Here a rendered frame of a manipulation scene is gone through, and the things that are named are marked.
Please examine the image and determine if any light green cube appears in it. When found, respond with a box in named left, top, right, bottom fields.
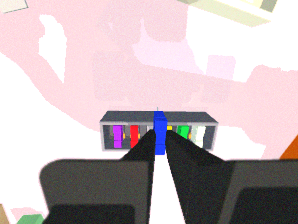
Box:
left=16, top=213, right=44, bottom=224

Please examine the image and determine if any red fuse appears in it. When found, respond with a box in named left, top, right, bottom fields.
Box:
left=130, top=125, right=138, bottom=148

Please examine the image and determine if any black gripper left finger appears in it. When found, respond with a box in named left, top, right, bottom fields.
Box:
left=38, top=129, right=156, bottom=224

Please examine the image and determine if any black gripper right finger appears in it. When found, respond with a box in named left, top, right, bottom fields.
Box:
left=165, top=129, right=298, bottom=224

